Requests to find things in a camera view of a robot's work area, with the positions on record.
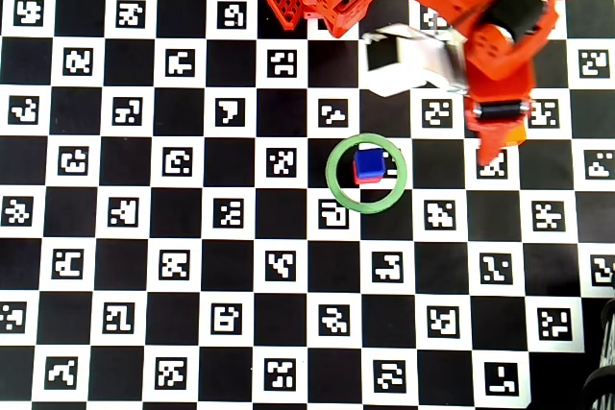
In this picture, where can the blue cube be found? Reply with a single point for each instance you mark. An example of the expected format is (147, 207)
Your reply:
(369, 161)

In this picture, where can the black tripod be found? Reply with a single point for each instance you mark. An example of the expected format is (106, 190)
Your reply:
(606, 333)

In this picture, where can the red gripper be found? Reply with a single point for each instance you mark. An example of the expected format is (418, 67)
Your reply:
(498, 110)

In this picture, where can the black white marker mat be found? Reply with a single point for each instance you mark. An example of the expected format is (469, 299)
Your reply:
(125, 261)

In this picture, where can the red cube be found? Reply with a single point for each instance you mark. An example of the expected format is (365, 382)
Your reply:
(367, 180)

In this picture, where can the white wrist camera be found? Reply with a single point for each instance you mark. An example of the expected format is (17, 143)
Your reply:
(423, 59)

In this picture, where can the orange cube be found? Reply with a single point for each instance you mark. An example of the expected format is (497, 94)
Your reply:
(518, 137)

